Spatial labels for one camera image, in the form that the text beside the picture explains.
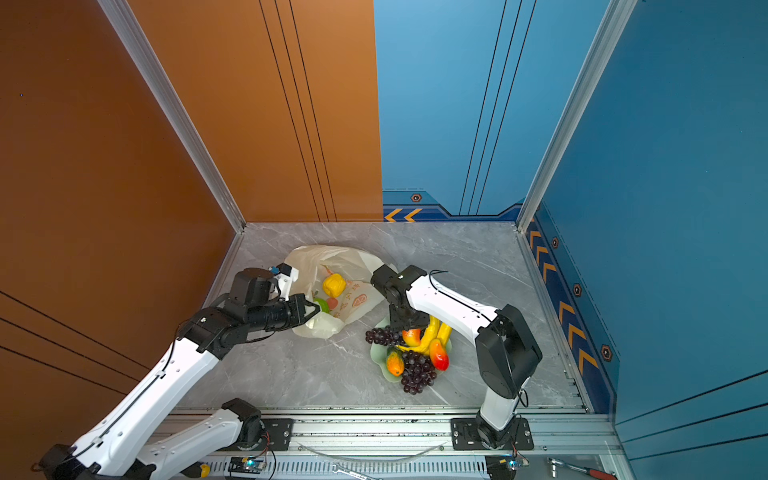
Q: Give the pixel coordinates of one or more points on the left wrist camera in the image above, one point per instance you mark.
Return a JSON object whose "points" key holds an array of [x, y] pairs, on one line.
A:
{"points": [[283, 278]]}

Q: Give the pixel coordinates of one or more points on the yellow ribbed fruit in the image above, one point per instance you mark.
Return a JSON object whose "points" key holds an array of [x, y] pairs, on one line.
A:
{"points": [[334, 285]]}

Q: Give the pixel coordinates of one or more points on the left green circuit board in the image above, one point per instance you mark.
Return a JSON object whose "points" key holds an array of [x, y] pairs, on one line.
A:
{"points": [[246, 466]]}

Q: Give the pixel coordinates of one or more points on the red apple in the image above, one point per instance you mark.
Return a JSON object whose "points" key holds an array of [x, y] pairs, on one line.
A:
{"points": [[412, 338]]}

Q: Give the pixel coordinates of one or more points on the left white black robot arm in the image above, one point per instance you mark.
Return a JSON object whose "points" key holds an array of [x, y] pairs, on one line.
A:
{"points": [[118, 447]]}

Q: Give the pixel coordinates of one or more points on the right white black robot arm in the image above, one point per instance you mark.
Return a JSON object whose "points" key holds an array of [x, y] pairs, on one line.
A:
{"points": [[506, 349]]}

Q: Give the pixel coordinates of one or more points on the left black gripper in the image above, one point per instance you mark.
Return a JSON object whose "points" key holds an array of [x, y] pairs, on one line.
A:
{"points": [[297, 302]]}

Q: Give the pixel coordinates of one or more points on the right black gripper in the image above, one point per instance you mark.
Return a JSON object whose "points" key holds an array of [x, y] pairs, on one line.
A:
{"points": [[421, 321]]}

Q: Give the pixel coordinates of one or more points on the aluminium front rail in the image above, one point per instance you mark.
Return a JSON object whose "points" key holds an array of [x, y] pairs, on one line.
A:
{"points": [[416, 443]]}

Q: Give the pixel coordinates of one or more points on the yellow black screwdriver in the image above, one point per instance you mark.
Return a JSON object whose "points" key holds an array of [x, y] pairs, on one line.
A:
{"points": [[197, 470]]}

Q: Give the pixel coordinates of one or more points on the green custard apple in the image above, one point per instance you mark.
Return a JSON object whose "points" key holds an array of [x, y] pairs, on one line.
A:
{"points": [[322, 304]]}

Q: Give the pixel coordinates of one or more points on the yellow banana bunch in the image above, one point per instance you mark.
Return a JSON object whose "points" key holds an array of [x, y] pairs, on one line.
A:
{"points": [[435, 330]]}

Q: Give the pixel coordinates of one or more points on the red yellow mango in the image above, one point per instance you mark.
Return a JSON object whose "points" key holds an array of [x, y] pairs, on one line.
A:
{"points": [[438, 355]]}

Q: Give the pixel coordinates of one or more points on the silver wrench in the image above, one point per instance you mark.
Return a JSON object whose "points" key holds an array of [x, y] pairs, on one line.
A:
{"points": [[339, 469]]}

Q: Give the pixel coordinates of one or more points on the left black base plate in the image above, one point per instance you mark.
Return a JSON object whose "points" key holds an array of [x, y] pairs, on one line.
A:
{"points": [[272, 434]]}

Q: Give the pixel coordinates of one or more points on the small purple grape bunch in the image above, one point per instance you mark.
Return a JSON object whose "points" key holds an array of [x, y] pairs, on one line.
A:
{"points": [[384, 336]]}

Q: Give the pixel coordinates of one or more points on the translucent plastic bag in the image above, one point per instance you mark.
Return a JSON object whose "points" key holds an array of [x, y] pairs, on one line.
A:
{"points": [[315, 263]]}

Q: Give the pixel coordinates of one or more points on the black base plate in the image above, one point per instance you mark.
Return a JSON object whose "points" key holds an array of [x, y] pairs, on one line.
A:
{"points": [[476, 434], [272, 434]]}

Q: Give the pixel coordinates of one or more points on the small orange mango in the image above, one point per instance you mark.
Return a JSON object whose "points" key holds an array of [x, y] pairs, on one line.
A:
{"points": [[394, 362]]}

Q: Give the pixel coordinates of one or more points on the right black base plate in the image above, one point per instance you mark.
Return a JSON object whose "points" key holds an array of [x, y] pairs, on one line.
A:
{"points": [[476, 434]]}

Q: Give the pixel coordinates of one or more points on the large purple grape bunch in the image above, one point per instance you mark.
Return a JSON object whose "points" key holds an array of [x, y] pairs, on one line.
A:
{"points": [[419, 373]]}

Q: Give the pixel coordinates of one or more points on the red handled tool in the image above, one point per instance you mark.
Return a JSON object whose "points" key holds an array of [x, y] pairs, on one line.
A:
{"points": [[555, 465]]}

